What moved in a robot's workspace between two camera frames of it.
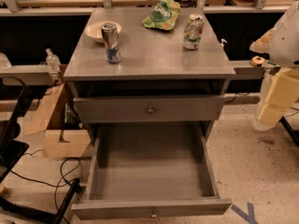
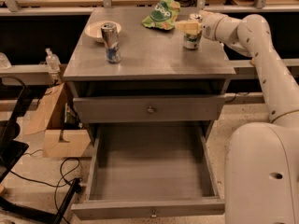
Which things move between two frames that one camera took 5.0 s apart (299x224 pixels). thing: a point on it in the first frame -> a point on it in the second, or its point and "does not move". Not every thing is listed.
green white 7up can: x=192 y=31 does not move
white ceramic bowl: x=93 y=29 does not move
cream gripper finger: x=284 y=89 -> x=209 y=21
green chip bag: x=163 y=15 does not move
